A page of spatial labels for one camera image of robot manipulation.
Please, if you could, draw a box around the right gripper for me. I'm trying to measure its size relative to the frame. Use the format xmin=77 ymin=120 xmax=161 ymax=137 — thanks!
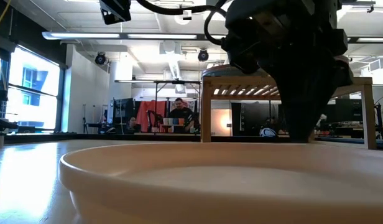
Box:
xmin=221 ymin=0 xmax=356 ymax=144

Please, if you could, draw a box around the peach plate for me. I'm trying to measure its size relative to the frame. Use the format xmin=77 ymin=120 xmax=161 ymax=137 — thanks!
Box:
xmin=58 ymin=142 xmax=383 ymax=224

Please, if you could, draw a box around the wooden slatted shelf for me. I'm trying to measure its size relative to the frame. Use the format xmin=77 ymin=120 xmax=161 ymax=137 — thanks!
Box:
xmin=201 ymin=75 xmax=378 ymax=150

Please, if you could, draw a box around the white and blue ball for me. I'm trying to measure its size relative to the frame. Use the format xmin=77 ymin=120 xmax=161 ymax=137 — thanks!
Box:
xmin=259 ymin=127 xmax=278 ymax=138

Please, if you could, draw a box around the long ceiling light bar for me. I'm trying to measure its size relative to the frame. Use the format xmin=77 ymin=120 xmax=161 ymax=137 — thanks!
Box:
xmin=346 ymin=36 xmax=383 ymax=44
xmin=41 ymin=30 xmax=228 ymax=41

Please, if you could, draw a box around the orange cloth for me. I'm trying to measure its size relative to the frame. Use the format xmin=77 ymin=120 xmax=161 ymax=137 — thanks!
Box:
xmin=136 ymin=100 xmax=167 ymax=131

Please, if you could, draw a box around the seated person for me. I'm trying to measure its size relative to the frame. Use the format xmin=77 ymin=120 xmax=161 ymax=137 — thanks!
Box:
xmin=126 ymin=116 xmax=142 ymax=133

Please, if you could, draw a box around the large window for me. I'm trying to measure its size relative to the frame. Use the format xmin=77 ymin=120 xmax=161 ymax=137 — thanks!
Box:
xmin=0 ymin=45 xmax=65 ymax=133

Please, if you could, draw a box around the black metal rack frame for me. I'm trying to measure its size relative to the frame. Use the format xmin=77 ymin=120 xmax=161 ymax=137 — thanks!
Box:
xmin=114 ymin=79 xmax=202 ymax=133

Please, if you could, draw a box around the white cable ring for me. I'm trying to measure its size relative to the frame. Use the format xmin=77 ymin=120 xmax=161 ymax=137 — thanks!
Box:
xmin=174 ymin=12 xmax=192 ymax=26

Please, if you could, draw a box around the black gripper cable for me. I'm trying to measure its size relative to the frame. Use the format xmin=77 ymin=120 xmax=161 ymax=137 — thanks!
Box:
xmin=135 ymin=0 xmax=229 ymax=47

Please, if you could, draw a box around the black aluminium table frame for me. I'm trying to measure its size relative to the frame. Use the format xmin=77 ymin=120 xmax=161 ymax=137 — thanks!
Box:
xmin=0 ymin=133 xmax=292 ymax=144

